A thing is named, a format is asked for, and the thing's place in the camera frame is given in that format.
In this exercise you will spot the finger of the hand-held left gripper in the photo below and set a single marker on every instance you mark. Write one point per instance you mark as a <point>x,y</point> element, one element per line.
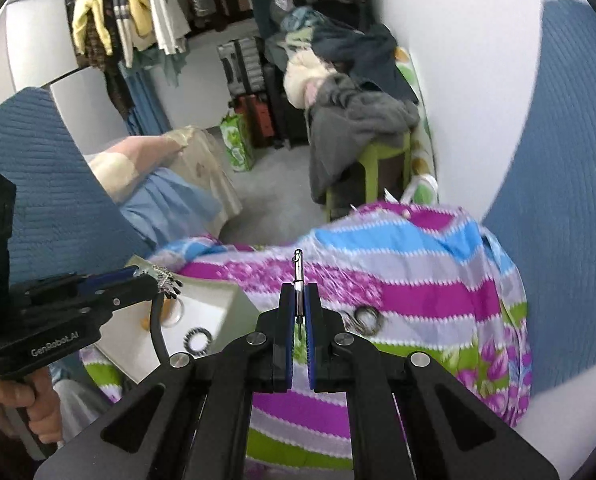
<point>128,292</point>
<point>113,277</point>

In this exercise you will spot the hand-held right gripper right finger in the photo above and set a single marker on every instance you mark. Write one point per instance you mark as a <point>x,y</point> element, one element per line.
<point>312,310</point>

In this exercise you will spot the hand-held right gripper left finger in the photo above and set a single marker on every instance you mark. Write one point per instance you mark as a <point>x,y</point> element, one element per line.
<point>289,310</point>

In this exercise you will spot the silver beaded charm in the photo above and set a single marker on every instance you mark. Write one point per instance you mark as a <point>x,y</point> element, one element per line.
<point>167,282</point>

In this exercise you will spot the orange wooden pendant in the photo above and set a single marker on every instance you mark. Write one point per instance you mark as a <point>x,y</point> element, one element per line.
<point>165,311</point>

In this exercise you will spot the grey-green cardboard box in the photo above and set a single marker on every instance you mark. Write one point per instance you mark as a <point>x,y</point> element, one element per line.
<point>213,305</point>

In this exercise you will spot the person's left hand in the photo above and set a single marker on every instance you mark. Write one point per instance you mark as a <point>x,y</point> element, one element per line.
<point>45,412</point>

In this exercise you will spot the blue bedsheet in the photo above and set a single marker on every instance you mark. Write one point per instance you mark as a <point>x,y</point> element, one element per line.
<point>168,210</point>

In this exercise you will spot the striped floral cloth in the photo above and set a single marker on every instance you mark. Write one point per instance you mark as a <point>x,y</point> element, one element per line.
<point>417,280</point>

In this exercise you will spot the pastel checked pillow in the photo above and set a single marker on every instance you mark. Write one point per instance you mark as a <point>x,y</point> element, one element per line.
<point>138,160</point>

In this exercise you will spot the blue quilted cushion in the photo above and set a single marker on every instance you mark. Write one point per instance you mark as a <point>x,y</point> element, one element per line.
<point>53,160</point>
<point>562,185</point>

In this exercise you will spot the beige cover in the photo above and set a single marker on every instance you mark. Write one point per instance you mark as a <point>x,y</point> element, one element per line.
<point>208,175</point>

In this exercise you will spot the green plastic stool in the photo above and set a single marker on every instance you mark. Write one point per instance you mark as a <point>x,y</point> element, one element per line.
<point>372,170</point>

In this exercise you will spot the green shopping bag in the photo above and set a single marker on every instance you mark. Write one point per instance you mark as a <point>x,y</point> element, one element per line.
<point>238,142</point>

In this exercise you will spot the blue curtain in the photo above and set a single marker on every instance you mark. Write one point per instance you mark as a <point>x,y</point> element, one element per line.
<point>148,105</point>

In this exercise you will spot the black suitcase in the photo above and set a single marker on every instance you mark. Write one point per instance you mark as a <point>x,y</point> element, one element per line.
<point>288,120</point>

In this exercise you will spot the dark plaid garment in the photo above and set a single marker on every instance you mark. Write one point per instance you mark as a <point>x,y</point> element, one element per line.
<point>110,85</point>

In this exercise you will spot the red suitcase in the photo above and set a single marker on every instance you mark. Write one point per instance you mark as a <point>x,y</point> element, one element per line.
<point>255,120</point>

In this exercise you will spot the grey sweater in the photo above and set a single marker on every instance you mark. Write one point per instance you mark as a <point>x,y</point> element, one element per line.
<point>353,120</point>

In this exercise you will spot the floral print board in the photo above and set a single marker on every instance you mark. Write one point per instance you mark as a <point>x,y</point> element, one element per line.
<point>422,150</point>

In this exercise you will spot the teal garment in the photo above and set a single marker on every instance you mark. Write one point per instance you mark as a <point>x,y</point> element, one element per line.
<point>173,67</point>

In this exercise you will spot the cream fuzzy garment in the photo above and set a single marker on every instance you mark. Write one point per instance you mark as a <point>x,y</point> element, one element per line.
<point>303,77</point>

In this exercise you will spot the grey suitcase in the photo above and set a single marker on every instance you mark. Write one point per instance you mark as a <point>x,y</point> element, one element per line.
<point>240,65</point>

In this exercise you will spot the white wardrobe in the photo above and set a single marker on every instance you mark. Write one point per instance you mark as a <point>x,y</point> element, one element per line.
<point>33,35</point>

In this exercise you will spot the dark navy garment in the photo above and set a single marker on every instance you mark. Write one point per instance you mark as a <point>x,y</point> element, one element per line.
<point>367,57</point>

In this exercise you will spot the striped sweater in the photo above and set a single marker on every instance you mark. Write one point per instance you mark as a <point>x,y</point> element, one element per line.
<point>122,15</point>

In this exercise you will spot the yellow hooded jacket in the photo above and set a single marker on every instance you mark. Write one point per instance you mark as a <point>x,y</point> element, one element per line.
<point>90,10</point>

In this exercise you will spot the white long-sleeve shirt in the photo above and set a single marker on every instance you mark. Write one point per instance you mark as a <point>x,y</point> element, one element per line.
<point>165,10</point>

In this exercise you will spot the pale yellow garment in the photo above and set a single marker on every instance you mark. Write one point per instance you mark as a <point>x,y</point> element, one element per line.
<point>139,5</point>

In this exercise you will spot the blue patterned garment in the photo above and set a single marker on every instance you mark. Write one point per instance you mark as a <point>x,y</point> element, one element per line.
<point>298,25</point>

